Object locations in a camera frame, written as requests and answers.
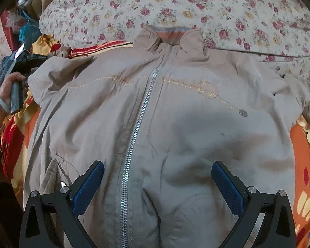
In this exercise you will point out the floral quilt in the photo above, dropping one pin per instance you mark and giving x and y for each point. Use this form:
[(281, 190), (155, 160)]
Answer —
[(277, 32)]

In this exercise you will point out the beige zip jacket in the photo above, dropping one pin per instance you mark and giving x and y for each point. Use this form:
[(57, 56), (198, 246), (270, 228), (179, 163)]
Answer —
[(158, 115)]

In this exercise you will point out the red bag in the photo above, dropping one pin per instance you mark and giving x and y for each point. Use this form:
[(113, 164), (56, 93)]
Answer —
[(11, 38)]

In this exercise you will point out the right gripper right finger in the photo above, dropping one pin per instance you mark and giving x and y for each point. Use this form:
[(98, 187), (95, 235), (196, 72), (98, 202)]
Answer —
[(246, 202)]

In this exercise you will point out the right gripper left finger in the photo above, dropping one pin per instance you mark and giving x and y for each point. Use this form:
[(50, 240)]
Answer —
[(68, 203)]

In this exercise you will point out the person's left hand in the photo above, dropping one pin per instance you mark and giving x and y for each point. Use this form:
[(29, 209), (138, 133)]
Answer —
[(5, 91)]

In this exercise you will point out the orange red patterned blanket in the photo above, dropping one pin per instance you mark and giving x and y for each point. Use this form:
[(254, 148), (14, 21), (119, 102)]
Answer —
[(18, 128)]

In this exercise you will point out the blue plastic bag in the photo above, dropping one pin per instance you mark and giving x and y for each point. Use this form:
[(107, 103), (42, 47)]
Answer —
[(30, 32)]

